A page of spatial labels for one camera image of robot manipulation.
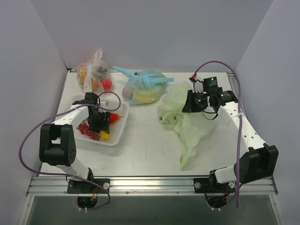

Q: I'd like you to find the yellow fake lemon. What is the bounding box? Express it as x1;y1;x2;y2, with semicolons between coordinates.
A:
100;130;110;140

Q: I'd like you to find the red fake grape bunch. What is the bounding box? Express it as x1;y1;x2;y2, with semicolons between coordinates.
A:
77;123;100;141

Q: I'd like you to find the light green avocado plastic bag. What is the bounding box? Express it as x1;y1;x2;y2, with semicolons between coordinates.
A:
157;82;216;171

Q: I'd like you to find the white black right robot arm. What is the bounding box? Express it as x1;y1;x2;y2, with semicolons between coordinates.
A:
182;90;278;192

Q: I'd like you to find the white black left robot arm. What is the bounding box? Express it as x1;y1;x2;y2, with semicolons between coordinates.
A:
39;92;111;193

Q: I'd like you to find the clear tied bag of fruits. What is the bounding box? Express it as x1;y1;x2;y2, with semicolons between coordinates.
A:
76;49;113;93

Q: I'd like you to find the blue tied plastic bag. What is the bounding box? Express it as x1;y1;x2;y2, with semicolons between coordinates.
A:
113;66;174;105

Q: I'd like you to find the white perforated plastic basket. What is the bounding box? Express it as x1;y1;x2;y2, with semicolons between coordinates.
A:
74;97;129;146

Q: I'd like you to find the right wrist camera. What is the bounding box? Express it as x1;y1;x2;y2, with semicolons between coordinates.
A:
189;76;223;94

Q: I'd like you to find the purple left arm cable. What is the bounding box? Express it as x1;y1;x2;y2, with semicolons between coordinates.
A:
18;91;121;209

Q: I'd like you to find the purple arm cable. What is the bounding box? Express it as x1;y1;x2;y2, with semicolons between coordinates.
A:
194;60;244;208
18;91;121;209

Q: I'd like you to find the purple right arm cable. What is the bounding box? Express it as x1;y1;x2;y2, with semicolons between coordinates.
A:
194;60;244;208

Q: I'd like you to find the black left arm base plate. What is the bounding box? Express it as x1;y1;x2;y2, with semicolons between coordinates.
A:
67;178;111;194

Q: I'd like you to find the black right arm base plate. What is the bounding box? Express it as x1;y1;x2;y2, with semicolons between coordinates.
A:
193;178;235;194

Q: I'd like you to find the aluminium front rail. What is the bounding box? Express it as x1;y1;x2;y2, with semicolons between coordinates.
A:
26;176;278;197

